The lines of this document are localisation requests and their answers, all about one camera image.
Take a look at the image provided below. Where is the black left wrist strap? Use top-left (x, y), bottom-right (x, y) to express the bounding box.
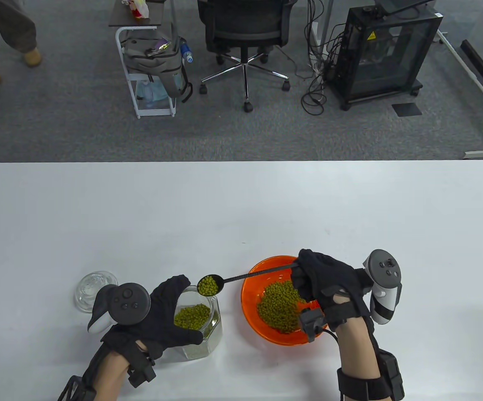
top-left (58, 375), bottom-right (98, 401)

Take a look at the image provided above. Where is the black cable bundle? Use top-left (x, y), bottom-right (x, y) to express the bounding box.
top-left (293, 0), bottom-right (350, 117)

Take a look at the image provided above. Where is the shiny colourful packet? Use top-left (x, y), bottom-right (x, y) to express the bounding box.
top-left (145, 38), bottom-right (171, 57)

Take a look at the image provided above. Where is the person's left hand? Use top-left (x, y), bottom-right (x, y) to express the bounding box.
top-left (101, 274), bottom-right (205, 360)

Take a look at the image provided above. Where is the dark grey left hand controller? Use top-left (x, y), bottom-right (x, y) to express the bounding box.
top-left (88, 283), bottom-right (151, 334)

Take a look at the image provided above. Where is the clear glass jar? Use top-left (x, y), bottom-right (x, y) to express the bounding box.
top-left (170, 285), bottom-right (223, 360)

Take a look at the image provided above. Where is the orange plastic bowl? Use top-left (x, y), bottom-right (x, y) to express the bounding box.
top-left (241, 256), bottom-right (329, 346)

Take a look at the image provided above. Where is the clear glass jar lid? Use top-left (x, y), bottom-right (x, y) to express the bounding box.
top-left (73, 271), bottom-right (119, 314)

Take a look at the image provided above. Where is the mung beans scoopful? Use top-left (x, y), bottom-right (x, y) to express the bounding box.
top-left (198, 276), bottom-right (220, 295)

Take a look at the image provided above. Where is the white post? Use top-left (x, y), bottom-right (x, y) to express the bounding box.
top-left (308, 0), bottom-right (334, 48)

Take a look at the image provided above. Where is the white cart with dark top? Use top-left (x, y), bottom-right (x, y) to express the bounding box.
top-left (109, 0), bottom-right (179, 119)

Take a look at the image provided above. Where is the large green mung beans heap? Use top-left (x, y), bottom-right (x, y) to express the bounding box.
top-left (174, 304), bottom-right (210, 330)

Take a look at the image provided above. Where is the person's right forearm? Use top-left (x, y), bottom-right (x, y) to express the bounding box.
top-left (334, 313), bottom-right (383, 401)

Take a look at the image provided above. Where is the red and yellow snack bag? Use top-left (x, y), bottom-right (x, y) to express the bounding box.
top-left (121, 0), bottom-right (150, 20)

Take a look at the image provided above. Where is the person's left forearm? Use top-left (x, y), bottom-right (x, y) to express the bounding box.
top-left (93, 351), bottom-right (135, 401)

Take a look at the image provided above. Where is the pale blue plastic bag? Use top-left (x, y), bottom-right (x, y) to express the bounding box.
top-left (135, 79), bottom-right (171, 110)

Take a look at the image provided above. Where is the dark grey right hand controller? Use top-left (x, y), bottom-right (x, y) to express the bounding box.
top-left (363, 249), bottom-right (403, 325)

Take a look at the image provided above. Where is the black measuring scoop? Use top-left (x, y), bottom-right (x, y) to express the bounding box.
top-left (197, 263), bottom-right (300, 297)

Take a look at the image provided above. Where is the black glass-walled cabinet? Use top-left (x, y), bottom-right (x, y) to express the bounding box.
top-left (332, 5), bottom-right (444, 111)

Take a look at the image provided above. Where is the black wrist strap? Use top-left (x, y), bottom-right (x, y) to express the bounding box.
top-left (58, 375), bottom-right (98, 401)
top-left (336, 350), bottom-right (405, 401)

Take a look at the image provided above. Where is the black right wrist strap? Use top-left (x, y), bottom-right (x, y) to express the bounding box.
top-left (336, 350), bottom-right (405, 401)

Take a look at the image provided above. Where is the black office chair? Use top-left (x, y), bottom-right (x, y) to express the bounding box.
top-left (197, 0), bottom-right (298, 113)

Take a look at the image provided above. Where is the person's right hand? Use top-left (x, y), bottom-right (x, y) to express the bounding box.
top-left (290, 249), bottom-right (374, 331)

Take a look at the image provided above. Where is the dark grey hand controller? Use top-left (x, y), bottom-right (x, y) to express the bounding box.
top-left (88, 283), bottom-right (151, 334)
top-left (363, 249), bottom-right (403, 325)

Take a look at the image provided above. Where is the small mung beans portion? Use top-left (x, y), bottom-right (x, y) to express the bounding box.
top-left (257, 281), bottom-right (309, 334)

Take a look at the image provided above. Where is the grey backpack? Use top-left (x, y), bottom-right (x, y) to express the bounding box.
top-left (120, 25), bottom-right (194, 104)

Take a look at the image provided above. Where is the black floor plate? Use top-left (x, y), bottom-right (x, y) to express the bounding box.
top-left (392, 103), bottom-right (423, 117)

